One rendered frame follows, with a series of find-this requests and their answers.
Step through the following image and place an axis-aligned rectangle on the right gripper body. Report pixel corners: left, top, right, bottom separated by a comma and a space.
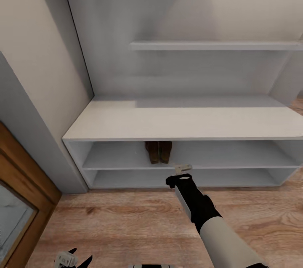
168, 173, 191, 188

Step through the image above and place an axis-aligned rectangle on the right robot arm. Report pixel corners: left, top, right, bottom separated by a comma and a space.
166, 164, 271, 268

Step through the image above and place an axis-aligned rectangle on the sandal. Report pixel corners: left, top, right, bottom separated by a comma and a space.
159, 141, 172, 164
145, 141, 159, 165

